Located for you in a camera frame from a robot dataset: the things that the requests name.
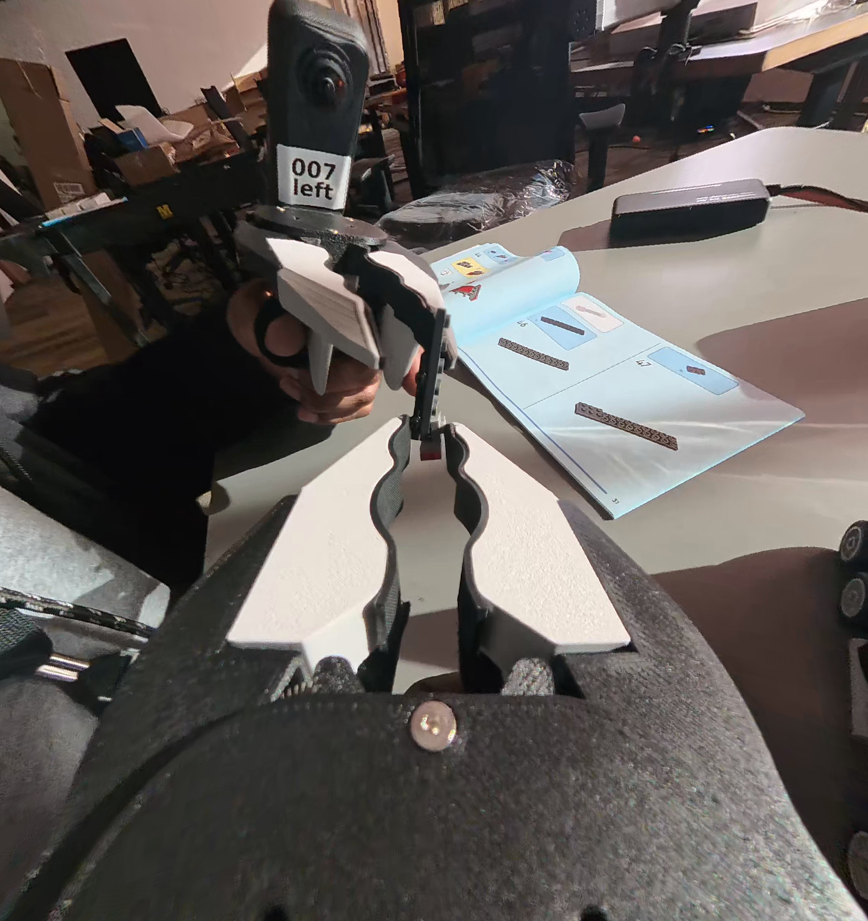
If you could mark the plastic-wrapped chair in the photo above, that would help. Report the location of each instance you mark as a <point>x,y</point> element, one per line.
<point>477,194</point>

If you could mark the black mesh cabinet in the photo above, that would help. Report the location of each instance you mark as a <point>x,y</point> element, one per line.
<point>477,72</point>

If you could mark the grey desk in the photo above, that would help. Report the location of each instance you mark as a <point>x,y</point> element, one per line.
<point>801,460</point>

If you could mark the wooden work table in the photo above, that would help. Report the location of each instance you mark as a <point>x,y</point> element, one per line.
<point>801,50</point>

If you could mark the long black toy brick plate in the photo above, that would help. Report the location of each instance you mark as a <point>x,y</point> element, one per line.
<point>428,388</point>

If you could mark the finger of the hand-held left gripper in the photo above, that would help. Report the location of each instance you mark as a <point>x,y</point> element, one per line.
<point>398,345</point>
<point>326,309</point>

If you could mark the black table with yellow label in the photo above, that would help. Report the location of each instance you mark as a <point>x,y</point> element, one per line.
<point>117,208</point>

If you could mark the black power adapter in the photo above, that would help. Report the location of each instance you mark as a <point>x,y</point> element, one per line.
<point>693,208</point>

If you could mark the black red toy brick truck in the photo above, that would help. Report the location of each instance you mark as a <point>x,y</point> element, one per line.
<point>865,568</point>

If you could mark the person's grey shirt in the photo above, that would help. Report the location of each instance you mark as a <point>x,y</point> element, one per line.
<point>31,547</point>

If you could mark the black office chair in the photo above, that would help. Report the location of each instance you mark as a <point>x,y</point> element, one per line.
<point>603,119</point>

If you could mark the person's left forearm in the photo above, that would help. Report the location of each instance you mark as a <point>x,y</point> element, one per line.
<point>139,417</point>

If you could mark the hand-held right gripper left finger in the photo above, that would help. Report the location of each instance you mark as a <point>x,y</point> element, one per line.
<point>311,575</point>

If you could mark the tall cardboard box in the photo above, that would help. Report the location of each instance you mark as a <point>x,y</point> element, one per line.
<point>38,129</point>

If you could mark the person's left hand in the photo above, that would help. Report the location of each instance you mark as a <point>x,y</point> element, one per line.
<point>347,403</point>

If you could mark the light blue instruction booklet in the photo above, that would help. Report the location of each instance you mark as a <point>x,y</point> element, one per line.
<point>657,403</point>

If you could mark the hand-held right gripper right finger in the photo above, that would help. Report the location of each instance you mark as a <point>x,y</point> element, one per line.
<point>542,575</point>

